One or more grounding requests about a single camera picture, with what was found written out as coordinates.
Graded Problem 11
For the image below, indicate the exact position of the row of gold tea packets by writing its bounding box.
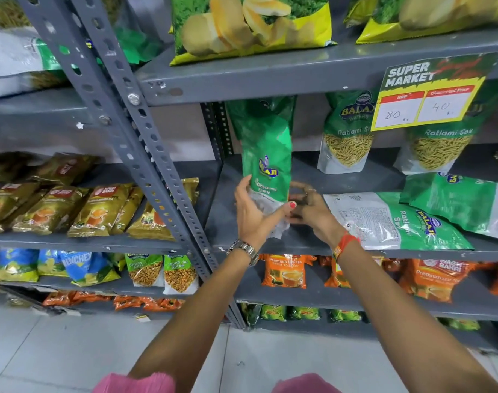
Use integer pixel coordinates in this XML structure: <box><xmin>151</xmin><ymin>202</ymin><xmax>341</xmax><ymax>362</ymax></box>
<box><xmin>0</xmin><ymin>152</ymin><xmax>201</xmax><ymax>241</ymax></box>

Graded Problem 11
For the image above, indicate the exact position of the silver wristwatch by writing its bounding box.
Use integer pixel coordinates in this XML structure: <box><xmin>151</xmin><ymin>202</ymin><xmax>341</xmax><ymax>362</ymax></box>
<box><xmin>226</xmin><ymin>240</ymin><xmax>260</xmax><ymax>267</ymax></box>

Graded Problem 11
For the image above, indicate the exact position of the person's right forearm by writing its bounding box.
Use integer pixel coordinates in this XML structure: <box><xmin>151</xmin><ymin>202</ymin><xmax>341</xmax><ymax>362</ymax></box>
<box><xmin>336</xmin><ymin>240</ymin><xmax>498</xmax><ymax>393</ymax></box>

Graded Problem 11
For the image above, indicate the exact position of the yellow green chips bag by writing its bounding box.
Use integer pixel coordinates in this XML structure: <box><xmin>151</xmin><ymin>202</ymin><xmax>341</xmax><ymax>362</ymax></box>
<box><xmin>169</xmin><ymin>0</ymin><xmax>338</xmax><ymax>67</ymax></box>
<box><xmin>343</xmin><ymin>0</ymin><xmax>498</xmax><ymax>45</ymax></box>

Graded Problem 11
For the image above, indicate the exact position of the person's left forearm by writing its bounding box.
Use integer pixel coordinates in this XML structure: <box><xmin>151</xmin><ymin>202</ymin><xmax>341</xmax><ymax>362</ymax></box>
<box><xmin>128</xmin><ymin>247</ymin><xmax>258</xmax><ymax>393</ymax></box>

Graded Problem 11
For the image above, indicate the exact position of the yellow green price sign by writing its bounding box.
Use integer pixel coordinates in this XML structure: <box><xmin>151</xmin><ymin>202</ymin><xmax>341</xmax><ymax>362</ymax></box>
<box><xmin>371</xmin><ymin>52</ymin><xmax>498</xmax><ymax>131</ymax></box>

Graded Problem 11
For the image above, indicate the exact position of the person's right hand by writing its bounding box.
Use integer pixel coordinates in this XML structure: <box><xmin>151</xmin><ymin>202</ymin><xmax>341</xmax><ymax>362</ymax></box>
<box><xmin>288</xmin><ymin>181</ymin><xmax>349</xmax><ymax>248</ymax></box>

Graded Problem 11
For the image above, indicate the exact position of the green white lentil snack packet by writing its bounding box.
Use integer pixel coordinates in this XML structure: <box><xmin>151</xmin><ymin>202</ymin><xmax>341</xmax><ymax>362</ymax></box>
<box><xmin>125</xmin><ymin>253</ymin><xmax>164</xmax><ymax>287</ymax></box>
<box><xmin>162</xmin><ymin>254</ymin><xmax>200</xmax><ymax>295</ymax></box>

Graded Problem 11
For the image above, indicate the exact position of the grey metal shelf rack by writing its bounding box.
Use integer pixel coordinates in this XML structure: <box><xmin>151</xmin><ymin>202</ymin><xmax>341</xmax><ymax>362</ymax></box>
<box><xmin>0</xmin><ymin>0</ymin><xmax>246</xmax><ymax>330</ymax></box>
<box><xmin>69</xmin><ymin>0</ymin><xmax>498</xmax><ymax>353</ymax></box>

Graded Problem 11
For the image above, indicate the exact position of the pink garment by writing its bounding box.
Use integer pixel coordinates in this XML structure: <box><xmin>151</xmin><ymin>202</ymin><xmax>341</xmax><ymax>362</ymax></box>
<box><xmin>92</xmin><ymin>372</ymin><xmax>342</xmax><ymax>393</ymax></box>

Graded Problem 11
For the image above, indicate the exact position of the blue yellow chips packet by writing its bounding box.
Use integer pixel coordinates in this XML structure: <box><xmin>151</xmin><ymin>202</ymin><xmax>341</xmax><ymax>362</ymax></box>
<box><xmin>60</xmin><ymin>251</ymin><xmax>122</xmax><ymax>287</ymax></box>
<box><xmin>37</xmin><ymin>249</ymin><xmax>66</xmax><ymax>277</ymax></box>
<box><xmin>0</xmin><ymin>248</ymin><xmax>40</xmax><ymax>283</ymax></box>

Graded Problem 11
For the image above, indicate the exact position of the row of small orange packets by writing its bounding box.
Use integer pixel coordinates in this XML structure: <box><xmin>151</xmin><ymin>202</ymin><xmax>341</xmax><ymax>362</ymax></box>
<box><xmin>42</xmin><ymin>291</ymin><xmax>184</xmax><ymax>312</ymax></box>

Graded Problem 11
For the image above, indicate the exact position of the person's left hand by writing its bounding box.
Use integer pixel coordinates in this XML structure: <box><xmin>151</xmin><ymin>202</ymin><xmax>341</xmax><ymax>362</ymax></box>
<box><xmin>232</xmin><ymin>175</ymin><xmax>297</xmax><ymax>253</ymax></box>

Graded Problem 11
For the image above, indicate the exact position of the small green packet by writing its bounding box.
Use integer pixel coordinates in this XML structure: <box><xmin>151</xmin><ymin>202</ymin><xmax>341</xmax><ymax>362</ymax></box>
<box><xmin>241</xmin><ymin>303</ymin><xmax>262</xmax><ymax>327</ymax></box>
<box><xmin>260</xmin><ymin>305</ymin><xmax>288</xmax><ymax>322</ymax></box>
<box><xmin>288</xmin><ymin>306</ymin><xmax>321</xmax><ymax>321</ymax></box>
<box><xmin>329</xmin><ymin>309</ymin><xmax>363</xmax><ymax>323</ymax></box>
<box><xmin>437</xmin><ymin>317</ymin><xmax>481</xmax><ymax>332</ymax></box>

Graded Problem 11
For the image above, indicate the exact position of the orange thread wristband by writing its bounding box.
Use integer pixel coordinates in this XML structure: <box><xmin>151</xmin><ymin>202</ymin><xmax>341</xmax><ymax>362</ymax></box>
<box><xmin>332</xmin><ymin>233</ymin><xmax>361</xmax><ymax>262</ymax></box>

